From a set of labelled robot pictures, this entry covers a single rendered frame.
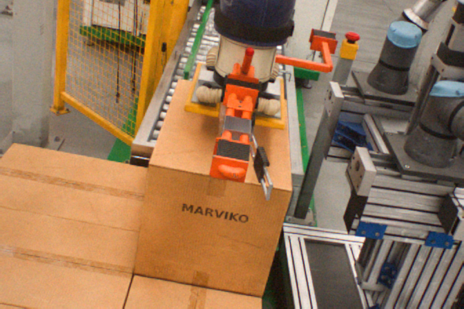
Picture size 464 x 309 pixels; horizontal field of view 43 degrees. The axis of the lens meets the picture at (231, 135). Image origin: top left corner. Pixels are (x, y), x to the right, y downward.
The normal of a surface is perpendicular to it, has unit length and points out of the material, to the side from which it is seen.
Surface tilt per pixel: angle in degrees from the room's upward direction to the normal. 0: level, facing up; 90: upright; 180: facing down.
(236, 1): 79
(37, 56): 90
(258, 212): 90
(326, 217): 0
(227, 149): 0
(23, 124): 90
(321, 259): 0
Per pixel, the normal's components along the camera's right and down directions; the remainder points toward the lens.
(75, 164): 0.18, -0.86
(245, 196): -0.06, 0.47
